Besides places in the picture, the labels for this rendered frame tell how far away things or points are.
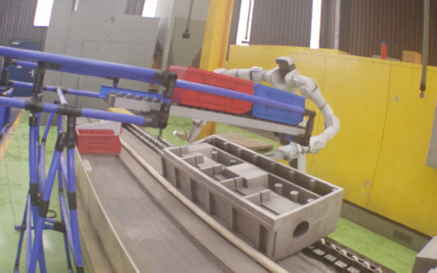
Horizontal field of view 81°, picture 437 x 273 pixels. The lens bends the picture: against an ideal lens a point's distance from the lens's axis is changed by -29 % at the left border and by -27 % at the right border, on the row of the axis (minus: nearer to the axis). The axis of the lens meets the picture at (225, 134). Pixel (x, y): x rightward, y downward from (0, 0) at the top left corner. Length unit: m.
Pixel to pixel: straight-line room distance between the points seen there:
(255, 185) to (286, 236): 0.35
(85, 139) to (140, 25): 5.60
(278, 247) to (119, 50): 6.62
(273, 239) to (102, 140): 1.46
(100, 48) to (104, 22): 0.62
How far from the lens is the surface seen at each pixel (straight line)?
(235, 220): 1.30
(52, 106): 0.99
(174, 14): 9.25
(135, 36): 7.55
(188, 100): 1.19
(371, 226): 3.63
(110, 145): 2.27
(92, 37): 7.33
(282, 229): 1.11
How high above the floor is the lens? 1.36
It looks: 10 degrees down
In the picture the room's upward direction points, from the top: 7 degrees clockwise
